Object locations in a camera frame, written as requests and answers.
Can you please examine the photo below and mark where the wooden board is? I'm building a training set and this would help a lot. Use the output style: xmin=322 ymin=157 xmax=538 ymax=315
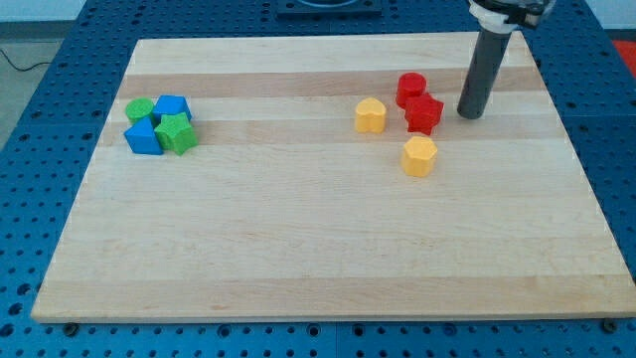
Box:
xmin=32 ymin=33 xmax=635 ymax=323

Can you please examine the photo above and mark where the blue pentagon block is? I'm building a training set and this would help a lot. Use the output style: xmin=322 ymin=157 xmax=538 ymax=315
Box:
xmin=152 ymin=94 xmax=192 ymax=122

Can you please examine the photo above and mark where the red star block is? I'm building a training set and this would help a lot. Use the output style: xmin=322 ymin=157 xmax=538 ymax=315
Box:
xmin=404 ymin=94 xmax=444 ymax=135

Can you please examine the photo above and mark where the blue triangle block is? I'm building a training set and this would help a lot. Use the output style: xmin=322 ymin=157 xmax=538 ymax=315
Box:
xmin=124 ymin=117 xmax=163 ymax=155

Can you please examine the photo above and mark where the yellow hexagon block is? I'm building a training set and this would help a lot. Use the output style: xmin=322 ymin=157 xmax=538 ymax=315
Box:
xmin=400 ymin=136 xmax=437 ymax=177

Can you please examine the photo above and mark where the green star block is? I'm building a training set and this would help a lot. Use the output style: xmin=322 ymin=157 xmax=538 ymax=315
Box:
xmin=154 ymin=112 xmax=199 ymax=155

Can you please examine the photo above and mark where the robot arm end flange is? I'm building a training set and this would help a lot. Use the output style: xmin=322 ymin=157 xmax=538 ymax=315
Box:
xmin=468 ymin=0 xmax=557 ymax=34

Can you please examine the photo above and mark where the yellow heart block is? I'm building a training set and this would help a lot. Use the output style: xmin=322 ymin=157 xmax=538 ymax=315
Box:
xmin=355 ymin=97 xmax=387 ymax=133

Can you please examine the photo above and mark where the red cylinder block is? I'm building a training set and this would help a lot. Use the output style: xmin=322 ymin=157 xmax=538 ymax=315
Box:
xmin=396 ymin=72 xmax=427 ymax=108

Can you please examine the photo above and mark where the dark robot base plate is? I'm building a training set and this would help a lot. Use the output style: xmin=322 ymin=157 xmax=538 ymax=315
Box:
xmin=276 ymin=0 xmax=383 ymax=18

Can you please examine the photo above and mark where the black cable on floor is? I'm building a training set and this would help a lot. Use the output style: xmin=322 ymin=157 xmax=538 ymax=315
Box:
xmin=0 ymin=48 xmax=54 ymax=73

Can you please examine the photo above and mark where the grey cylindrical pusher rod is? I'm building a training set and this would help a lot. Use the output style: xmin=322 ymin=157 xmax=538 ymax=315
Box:
xmin=457 ymin=28 xmax=511 ymax=119

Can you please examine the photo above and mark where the green cylinder block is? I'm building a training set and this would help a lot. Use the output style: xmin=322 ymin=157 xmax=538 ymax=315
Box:
xmin=124 ymin=97 xmax=154 ymax=124

